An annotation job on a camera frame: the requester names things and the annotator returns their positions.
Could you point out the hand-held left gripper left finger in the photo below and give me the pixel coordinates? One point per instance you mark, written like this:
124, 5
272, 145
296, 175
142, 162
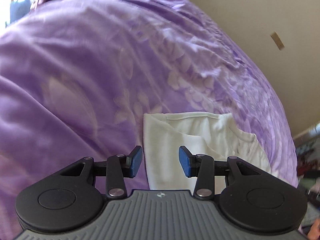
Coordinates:
136, 162

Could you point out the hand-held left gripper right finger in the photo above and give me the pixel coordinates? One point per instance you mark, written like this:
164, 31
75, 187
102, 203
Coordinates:
184, 162

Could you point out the white small shirt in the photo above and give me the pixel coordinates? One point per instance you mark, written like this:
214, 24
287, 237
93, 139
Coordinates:
212, 135

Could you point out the purple floral bed sheet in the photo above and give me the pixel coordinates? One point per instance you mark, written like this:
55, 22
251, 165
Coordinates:
75, 80

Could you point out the colourful floor clutter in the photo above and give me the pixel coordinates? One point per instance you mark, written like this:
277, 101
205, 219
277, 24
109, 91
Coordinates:
308, 155

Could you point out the brown tape strip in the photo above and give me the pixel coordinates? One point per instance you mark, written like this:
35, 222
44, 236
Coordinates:
277, 40

